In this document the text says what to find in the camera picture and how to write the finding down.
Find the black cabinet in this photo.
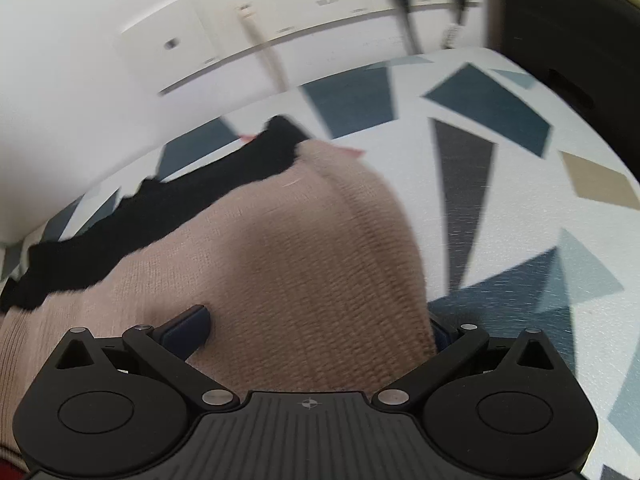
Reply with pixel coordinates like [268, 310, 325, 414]
[500, 0, 640, 186]

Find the black garment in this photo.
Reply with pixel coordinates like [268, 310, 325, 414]
[0, 115, 313, 313]

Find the beige knit sweater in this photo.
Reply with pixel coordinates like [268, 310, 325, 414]
[0, 137, 441, 461]

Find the geometric patterned bed sheet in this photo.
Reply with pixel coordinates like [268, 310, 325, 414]
[0, 47, 640, 480]

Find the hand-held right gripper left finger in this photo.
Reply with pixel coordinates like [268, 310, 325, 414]
[54, 305, 241, 409]

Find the white socket panel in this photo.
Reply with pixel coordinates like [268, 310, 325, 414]
[112, 0, 506, 97]

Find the white plug with cable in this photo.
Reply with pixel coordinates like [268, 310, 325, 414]
[234, 4, 292, 95]

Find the pink cloth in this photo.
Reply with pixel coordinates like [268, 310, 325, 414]
[239, 132, 367, 159]

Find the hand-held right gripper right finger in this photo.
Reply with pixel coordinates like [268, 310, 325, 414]
[372, 317, 558, 407]

